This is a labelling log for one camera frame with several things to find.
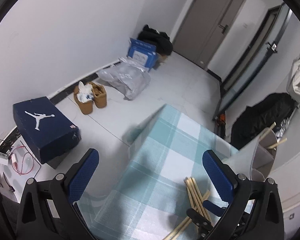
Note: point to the navy shoe box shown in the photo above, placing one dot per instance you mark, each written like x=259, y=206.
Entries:
x=45, y=135

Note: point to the sliding door latch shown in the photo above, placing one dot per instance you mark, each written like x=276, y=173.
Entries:
x=272, y=46

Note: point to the grey wall socket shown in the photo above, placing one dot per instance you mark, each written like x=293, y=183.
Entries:
x=292, y=215

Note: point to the white charger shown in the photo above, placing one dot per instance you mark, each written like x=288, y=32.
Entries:
x=15, y=158

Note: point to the black framed sliding door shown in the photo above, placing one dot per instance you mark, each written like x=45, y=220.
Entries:
x=252, y=67

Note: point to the small brown box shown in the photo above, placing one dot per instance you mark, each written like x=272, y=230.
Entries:
x=163, y=58

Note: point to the white wardrobe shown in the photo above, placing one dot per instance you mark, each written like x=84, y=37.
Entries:
x=295, y=167

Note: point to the wooden chopstick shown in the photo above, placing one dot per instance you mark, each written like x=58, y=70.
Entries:
x=278, y=143
x=267, y=130

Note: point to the white utensil holder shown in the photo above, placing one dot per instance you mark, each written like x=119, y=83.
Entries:
x=242, y=160

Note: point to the grey plastic bag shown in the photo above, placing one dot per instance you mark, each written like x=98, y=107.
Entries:
x=127, y=82

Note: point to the silver folding umbrella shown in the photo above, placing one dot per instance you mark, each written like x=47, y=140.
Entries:
x=285, y=125

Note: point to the pile of wooden chopsticks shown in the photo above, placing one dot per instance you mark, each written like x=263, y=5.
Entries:
x=193, y=190

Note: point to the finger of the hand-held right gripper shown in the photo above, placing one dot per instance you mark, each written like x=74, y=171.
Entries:
x=197, y=218
x=211, y=206

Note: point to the black jacket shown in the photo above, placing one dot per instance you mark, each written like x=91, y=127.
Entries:
x=260, y=120

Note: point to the white socks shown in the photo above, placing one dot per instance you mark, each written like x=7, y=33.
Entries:
x=85, y=92

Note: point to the blue cardboard box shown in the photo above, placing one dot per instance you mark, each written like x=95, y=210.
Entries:
x=142, y=55

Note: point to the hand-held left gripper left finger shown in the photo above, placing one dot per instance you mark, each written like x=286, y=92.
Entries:
x=83, y=175

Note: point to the brown shoe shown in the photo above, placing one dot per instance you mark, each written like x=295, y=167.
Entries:
x=100, y=97
x=83, y=107

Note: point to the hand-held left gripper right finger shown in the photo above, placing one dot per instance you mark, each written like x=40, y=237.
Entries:
x=218, y=177

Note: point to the white plastic mailer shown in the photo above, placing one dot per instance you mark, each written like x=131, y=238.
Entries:
x=130, y=62

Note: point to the teal chequered tablecloth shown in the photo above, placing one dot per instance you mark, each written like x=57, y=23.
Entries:
x=160, y=155

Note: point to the black clothes pile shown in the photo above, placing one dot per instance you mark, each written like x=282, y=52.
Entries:
x=160, y=42

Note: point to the brown door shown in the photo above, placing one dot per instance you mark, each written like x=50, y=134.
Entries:
x=205, y=22

